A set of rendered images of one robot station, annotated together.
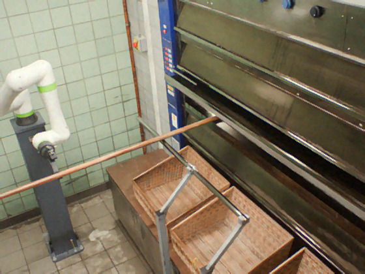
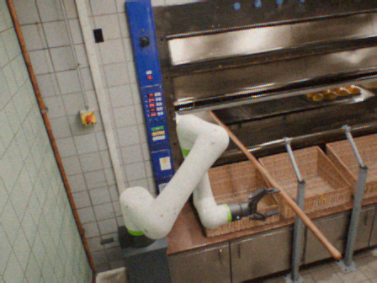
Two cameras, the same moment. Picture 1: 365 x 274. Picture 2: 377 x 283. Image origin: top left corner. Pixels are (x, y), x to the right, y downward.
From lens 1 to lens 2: 2.87 m
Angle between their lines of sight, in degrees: 64
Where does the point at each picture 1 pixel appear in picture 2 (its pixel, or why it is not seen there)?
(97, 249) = not seen: outside the picture
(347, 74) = (342, 24)
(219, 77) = (233, 82)
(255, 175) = (276, 134)
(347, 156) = (349, 66)
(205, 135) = not seen: hidden behind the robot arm
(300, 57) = (311, 29)
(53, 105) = not seen: hidden behind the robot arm
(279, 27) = (294, 17)
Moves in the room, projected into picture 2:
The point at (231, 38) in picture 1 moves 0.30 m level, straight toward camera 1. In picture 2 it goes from (248, 42) to (293, 41)
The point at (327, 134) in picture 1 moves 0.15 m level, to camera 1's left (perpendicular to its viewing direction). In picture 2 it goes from (334, 63) to (337, 68)
